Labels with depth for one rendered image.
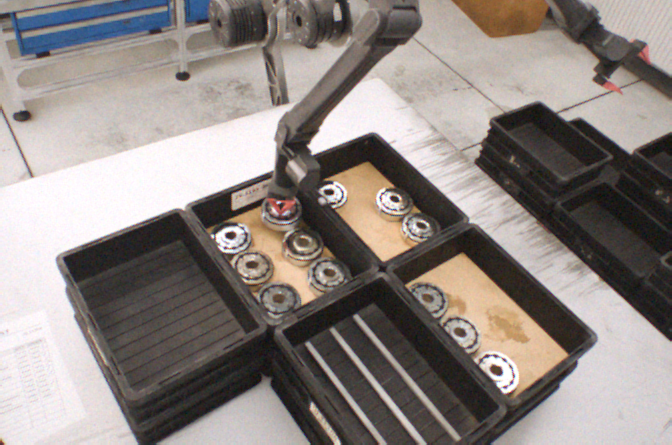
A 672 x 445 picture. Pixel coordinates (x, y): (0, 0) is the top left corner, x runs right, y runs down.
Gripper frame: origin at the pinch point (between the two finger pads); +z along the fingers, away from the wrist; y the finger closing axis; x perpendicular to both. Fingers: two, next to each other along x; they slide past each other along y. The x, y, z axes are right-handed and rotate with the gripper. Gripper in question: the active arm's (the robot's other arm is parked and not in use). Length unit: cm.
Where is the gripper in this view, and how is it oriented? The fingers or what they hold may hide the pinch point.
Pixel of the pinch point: (282, 205)
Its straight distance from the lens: 155.0
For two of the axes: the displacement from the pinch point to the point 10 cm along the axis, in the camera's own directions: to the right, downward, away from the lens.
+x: -9.8, -2.0, 0.2
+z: -1.3, 6.9, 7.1
